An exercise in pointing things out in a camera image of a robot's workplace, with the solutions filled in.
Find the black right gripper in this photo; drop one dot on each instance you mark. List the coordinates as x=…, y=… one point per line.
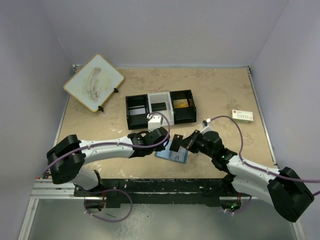
x=193, y=139

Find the gold card in tray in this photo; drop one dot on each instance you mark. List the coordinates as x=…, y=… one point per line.
x=180, y=103

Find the blue leather card holder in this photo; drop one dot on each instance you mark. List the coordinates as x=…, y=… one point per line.
x=167, y=154

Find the black VIP credit card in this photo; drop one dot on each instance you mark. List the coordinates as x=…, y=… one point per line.
x=176, y=143

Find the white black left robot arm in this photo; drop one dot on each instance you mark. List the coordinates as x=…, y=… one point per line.
x=66, y=160

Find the black and white tray organizer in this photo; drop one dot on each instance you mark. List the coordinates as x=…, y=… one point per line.
x=174, y=116

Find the small white card box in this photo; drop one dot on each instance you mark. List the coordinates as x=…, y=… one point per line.
x=242, y=116

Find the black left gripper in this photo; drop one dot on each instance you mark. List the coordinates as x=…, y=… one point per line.
x=161, y=135

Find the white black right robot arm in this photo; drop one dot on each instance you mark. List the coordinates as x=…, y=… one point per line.
x=281, y=188

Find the white card in tray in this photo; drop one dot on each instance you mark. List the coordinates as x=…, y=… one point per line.
x=137, y=111

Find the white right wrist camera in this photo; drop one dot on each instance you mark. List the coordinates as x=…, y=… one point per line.
x=206, y=126

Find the yellow-framed whiteboard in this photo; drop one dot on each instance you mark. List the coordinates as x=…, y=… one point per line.
x=94, y=83

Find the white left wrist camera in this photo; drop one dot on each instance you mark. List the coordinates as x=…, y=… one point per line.
x=154, y=121

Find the black card in tray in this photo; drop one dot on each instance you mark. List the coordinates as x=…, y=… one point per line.
x=160, y=106

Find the black whiteboard stand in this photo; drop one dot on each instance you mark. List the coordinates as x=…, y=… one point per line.
x=108, y=100

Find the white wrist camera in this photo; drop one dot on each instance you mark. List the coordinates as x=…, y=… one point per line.
x=206, y=126
x=154, y=121

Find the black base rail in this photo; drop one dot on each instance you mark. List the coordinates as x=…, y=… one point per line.
x=193, y=191

